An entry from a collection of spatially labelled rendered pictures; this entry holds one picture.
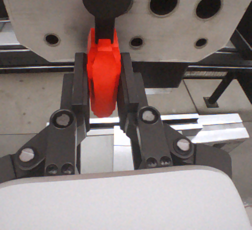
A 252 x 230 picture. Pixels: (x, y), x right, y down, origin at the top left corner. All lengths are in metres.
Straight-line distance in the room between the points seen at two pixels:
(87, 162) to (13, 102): 1.48
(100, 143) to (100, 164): 0.03
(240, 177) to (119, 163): 0.31
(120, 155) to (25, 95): 1.50
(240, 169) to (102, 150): 0.34
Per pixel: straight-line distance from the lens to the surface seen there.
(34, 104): 1.66
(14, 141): 0.48
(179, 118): 0.35
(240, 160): 0.53
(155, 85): 0.23
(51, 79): 1.79
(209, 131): 0.40
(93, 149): 0.29
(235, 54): 0.64
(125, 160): 0.29
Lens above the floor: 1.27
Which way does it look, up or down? 54 degrees down
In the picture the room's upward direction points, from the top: 11 degrees clockwise
